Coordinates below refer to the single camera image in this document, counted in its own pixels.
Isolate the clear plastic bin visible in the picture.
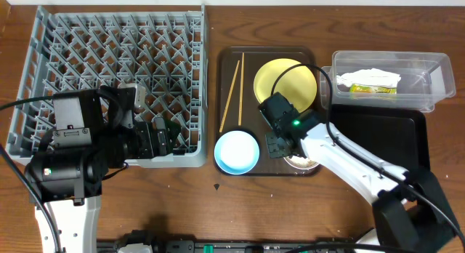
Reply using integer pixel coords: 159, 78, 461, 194
320, 50, 456, 113

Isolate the light blue bowl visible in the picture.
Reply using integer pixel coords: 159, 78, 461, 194
214, 130, 260, 175

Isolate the grey dish rack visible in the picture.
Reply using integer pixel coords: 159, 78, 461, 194
6, 7, 208, 168

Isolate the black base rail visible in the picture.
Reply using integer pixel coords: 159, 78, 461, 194
97, 230, 357, 253

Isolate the wooden chopstick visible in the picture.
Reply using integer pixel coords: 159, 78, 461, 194
219, 60, 240, 133
238, 52, 245, 126

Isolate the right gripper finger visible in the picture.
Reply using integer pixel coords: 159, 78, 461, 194
282, 138, 304, 158
265, 132, 282, 158

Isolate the green orange snack wrapper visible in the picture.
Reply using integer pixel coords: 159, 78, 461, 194
349, 84, 397, 95

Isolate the right wooden chopstick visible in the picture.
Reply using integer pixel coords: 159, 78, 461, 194
238, 52, 245, 126

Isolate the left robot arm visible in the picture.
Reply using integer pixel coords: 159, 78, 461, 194
25, 84, 181, 252

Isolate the white napkin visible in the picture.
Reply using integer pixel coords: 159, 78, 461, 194
336, 68, 401, 88

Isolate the yellow plate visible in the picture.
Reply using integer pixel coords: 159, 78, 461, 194
254, 58, 317, 113

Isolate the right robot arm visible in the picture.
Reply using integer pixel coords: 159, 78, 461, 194
259, 92, 464, 252

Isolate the dark brown serving tray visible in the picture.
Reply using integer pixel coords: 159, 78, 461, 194
215, 47, 320, 177

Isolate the left wooden chopstick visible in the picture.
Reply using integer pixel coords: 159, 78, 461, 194
219, 60, 240, 133

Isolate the black tray bin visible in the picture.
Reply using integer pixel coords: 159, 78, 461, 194
330, 104, 430, 170

